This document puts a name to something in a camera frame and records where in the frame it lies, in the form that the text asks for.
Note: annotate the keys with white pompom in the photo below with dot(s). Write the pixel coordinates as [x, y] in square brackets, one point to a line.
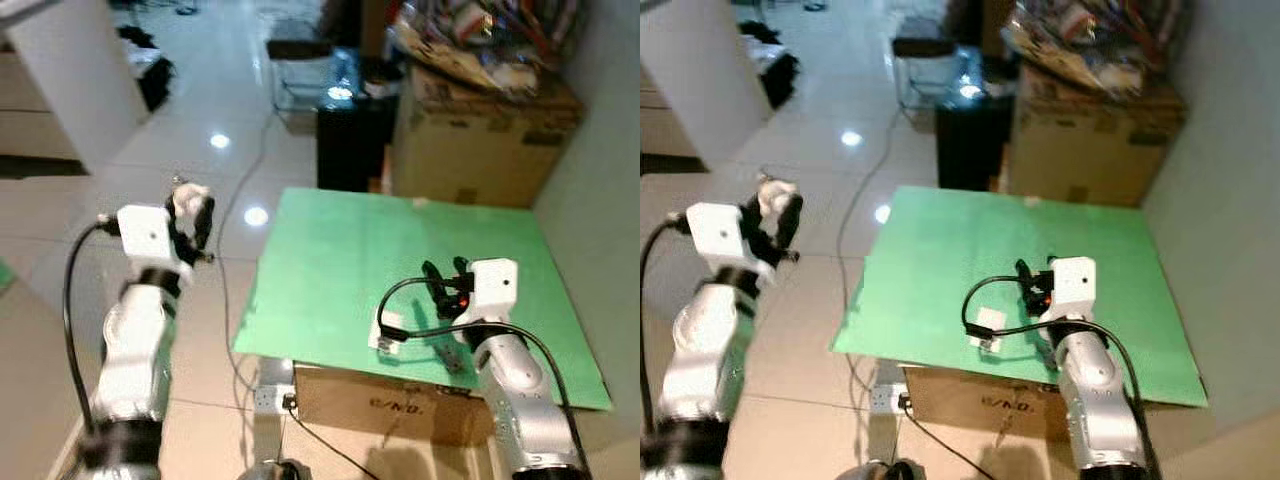
[188, 192]
[773, 190]

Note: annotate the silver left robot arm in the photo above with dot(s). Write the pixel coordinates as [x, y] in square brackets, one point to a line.
[135, 340]
[710, 340]

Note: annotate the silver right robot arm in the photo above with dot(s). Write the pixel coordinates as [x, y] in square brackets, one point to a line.
[515, 390]
[1095, 390]

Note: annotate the small white plastic object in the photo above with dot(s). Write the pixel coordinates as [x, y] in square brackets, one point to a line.
[385, 322]
[990, 322]

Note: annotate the green paper sheet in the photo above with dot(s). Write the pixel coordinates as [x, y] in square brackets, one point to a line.
[940, 260]
[340, 260]

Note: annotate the brown printed cardboard box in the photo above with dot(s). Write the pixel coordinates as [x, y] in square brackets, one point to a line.
[985, 400]
[380, 405]

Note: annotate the large brown cardboard box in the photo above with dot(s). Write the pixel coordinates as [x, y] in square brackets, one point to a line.
[470, 140]
[1090, 140]

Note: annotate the white cabinet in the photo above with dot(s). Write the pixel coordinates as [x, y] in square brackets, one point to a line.
[70, 80]
[700, 80]

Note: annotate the black bag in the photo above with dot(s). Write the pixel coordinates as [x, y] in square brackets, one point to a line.
[775, 70]
[150, 70]

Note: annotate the black cabinet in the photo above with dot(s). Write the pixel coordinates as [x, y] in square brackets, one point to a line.
[350, 140]
[965, 140]

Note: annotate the clear stool with black seat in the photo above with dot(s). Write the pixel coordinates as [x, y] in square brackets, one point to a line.
[925, 80]
[300, 85]

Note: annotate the white power strip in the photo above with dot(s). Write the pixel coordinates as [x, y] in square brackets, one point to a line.
[885, 395]
[268, 395]

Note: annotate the shiny clear plastic package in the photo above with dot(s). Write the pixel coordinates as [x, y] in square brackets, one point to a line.
[970, 80]
[345, 80]

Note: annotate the colourful printed bag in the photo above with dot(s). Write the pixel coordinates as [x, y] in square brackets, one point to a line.
[1090, 40]
[470, 40]

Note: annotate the grey robot foot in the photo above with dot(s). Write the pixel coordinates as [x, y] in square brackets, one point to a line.
[880, 470]
[275, 470]

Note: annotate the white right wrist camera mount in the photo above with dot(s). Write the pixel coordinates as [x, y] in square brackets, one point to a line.
[1070, 285]
[495, 285]

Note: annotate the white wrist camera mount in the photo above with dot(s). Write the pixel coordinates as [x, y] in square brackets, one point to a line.
[718, 232]
[1070, 285]
[145, 232]
[495, 285]

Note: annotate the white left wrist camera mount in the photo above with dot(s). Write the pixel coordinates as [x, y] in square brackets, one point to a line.
[718, 232]
[145, 232]

